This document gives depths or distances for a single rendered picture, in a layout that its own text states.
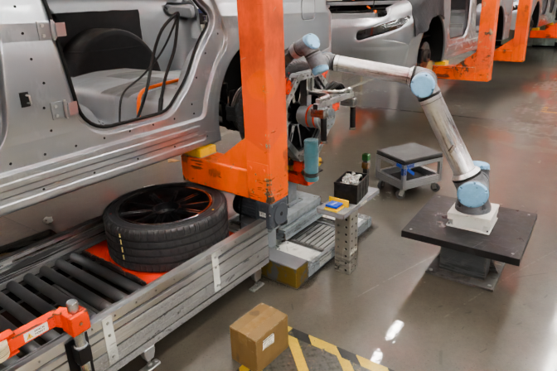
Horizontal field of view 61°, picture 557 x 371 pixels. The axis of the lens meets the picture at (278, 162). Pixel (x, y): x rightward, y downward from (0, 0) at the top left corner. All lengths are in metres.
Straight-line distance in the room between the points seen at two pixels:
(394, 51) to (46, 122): 3.92
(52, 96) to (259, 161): 1.00
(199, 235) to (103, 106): 1.25
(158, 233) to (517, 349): 1.74
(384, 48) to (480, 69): 1.41
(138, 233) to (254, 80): 0.93
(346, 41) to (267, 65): 3.13
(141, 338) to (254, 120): 1.13
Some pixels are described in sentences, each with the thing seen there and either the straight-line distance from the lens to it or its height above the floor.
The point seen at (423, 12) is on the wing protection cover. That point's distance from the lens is 5.54.
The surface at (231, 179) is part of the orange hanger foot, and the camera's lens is 2.61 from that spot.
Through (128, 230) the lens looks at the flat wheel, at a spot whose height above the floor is 0.50.
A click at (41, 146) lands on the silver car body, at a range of 2.23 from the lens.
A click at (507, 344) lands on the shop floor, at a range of 2.55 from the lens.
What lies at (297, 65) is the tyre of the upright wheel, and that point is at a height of 1.15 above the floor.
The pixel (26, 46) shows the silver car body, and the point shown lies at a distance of 2.18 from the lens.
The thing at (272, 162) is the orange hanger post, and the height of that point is 0.75.
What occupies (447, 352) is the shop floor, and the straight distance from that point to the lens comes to 2.42.
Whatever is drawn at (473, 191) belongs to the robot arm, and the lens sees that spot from 2.56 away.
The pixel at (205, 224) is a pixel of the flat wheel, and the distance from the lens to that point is 2.41.
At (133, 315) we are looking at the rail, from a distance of 2.13.
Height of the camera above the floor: 1.54
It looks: 19 degrees down
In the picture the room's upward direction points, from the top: 2 degrees counter-clockwise
